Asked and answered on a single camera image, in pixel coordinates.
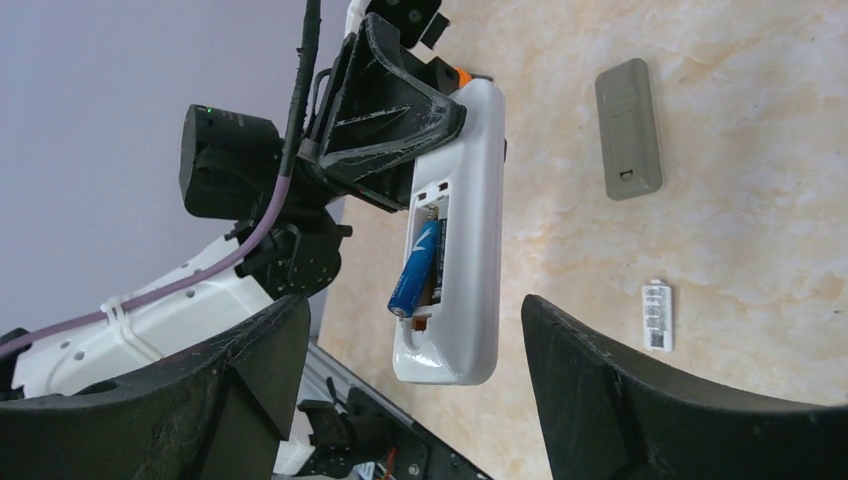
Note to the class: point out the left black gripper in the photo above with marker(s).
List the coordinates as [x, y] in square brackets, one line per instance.
[384, 109]

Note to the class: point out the blue block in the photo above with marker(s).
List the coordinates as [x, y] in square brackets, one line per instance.
[412, 281]

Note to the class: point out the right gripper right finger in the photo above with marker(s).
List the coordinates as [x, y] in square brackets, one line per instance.
[608, 411]

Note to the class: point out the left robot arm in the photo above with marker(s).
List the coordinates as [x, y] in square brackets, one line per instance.
[284, 241]

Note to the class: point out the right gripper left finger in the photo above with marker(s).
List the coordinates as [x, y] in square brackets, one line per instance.
[216, 410]

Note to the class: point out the orange tape roll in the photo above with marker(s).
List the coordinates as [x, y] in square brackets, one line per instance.
[463, 77]

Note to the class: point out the white remote control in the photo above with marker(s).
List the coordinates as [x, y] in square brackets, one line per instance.
[630, 145]
[454, 340]

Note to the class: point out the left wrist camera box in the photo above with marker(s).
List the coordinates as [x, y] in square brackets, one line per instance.
[419, 21]

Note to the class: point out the white remote battery cover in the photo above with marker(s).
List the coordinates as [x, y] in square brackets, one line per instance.
[658, 316]

